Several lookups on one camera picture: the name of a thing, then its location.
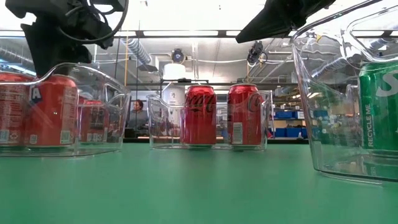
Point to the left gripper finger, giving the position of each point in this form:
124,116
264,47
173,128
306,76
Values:
53,46

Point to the green Sprite can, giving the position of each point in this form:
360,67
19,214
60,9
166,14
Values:
379,124

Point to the black hanging device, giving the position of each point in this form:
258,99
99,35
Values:
255,53

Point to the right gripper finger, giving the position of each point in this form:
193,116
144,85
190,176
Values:
273,21

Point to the person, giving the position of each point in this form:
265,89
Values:
138,116

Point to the green table mat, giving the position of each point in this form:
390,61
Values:
186,193

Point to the white cylindrical tank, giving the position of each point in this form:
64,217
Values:
174,73

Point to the yellow pipe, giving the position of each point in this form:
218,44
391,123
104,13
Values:
126,62

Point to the red Coca-Cola can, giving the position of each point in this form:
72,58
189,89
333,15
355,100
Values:
199,124
245,118

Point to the blue storage bin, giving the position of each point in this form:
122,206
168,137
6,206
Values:
292,132
284,115

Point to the clear plastic bin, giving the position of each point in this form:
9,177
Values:
164,124
329,140
121,102

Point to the silver ventilation duct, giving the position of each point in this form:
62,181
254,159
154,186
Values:
136,49

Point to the black round ceiling camera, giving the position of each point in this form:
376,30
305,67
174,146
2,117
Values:
178,56

